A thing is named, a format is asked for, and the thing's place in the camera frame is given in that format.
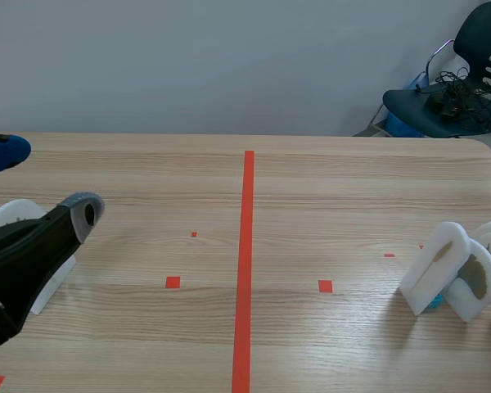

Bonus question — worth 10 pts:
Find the white card with broad leaf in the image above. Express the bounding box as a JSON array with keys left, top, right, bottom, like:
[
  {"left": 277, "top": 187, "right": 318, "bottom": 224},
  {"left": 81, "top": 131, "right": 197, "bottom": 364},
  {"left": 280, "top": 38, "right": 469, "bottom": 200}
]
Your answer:
[{"left": 445, "top": 239, "right": 491, "bottom": 323}]

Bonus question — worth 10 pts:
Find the blue bag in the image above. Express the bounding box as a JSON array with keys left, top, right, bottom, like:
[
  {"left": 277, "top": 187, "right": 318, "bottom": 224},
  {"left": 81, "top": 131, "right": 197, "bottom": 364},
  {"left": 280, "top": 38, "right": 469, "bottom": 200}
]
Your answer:
[{"left": 385, "top": 71, "right": 430, "bottom": 138}]

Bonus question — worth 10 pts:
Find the left gripper finger with grey pad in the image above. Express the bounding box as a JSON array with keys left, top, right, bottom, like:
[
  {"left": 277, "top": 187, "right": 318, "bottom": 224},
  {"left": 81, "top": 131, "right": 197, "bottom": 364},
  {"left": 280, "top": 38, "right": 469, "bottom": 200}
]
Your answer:
[{"left": 0, "top": 191, "right": 106, "bottom": 347}]

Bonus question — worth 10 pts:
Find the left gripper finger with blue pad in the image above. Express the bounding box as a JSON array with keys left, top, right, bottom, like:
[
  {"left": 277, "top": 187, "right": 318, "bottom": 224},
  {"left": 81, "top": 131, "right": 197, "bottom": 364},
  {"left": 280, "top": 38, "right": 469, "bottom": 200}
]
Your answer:
[{"left": 0, "top": 132, "right": 32, "bottom": 175}]

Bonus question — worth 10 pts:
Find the dark blue chair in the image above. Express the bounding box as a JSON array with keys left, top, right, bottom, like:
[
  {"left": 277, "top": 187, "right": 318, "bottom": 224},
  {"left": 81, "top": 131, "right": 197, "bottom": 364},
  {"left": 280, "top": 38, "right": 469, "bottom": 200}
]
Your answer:
[{"left": 354, "top": 0, "right": 491, "bottom": 139}]

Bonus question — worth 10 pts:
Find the tangled black cable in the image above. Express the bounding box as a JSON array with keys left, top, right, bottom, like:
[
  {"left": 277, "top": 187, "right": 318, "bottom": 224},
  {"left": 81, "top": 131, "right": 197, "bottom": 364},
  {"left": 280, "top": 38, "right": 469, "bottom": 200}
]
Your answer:
[{"left": 413, "top": 68, "right": 491, "bottom": 126}]

